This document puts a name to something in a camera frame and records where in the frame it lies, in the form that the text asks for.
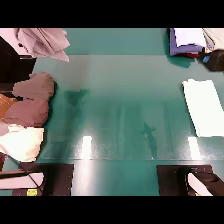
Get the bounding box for brown garment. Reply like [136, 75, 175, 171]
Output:
[12, 71, 56, 101]
[2, 97, 51, 129]

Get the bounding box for cream garment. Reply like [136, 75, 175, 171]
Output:
[0, 124, 45, 164]

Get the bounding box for red garment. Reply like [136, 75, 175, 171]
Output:
[181, 52, 202, 59]

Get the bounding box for lilac garment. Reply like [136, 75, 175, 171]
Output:
[14, 28, 71, 63]

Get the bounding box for orange garment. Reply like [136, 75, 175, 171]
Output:
[0, 93, 18, 120]

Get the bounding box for white folded garment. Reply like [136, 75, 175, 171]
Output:
[173, 28, 208, 48]

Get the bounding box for black garment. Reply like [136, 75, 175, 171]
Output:
[198, 49, 224, 72]

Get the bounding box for grey garment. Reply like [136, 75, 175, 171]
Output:
[202, 28, 224, 52]

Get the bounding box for black cable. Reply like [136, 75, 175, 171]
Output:
[17, 162, 42, 192]

